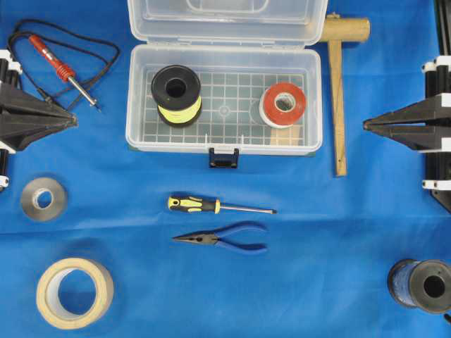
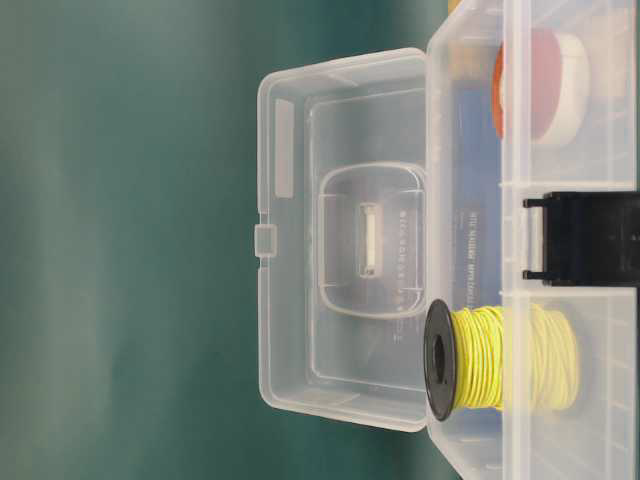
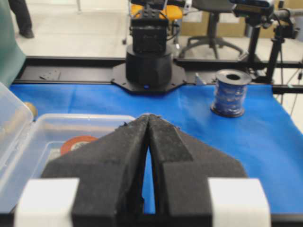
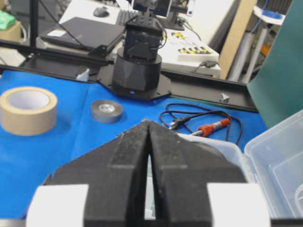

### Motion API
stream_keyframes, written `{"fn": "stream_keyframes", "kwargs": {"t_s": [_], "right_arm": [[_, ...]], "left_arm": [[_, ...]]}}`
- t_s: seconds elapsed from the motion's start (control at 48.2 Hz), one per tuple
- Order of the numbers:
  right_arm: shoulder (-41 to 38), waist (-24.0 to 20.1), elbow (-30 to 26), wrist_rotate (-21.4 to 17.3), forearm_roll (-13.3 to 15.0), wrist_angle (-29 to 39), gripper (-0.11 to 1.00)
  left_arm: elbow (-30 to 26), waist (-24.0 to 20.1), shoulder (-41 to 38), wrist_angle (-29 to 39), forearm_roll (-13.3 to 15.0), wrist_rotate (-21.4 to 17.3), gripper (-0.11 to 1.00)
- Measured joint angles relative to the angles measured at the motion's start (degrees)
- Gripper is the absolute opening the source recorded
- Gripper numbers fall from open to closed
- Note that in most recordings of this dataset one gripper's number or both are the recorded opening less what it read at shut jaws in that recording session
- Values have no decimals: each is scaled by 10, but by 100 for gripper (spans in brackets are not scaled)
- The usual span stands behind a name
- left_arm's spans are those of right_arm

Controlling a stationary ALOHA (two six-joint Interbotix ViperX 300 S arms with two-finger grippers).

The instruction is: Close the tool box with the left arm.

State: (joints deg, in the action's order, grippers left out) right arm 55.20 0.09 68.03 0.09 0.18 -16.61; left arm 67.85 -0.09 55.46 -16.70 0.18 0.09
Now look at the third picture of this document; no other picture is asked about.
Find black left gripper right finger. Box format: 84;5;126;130
148;115;271;227

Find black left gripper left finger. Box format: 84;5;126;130
14;115;149;227

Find clear plastic tool box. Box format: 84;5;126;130
0;84;134;213

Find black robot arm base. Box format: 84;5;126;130
111;0;187;93

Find red tape roll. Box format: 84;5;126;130
60;135;97;156

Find blue table mat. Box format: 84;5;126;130
10;84;303;213

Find brown tape roll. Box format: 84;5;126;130
24;102;37;119

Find cardboard boxes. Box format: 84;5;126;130
181;9;275;38

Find orange chair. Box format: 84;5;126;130
130;4;183;21

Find black office chair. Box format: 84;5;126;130
178;0;243;59

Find person's dark trouser leg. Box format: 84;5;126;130
9;0;34;39

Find blue wire spool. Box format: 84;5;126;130
211;69;251;118

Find black aluminium rail frame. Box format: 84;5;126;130
13;56;303;95

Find black camera stand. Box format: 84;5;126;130
230;0;303;84

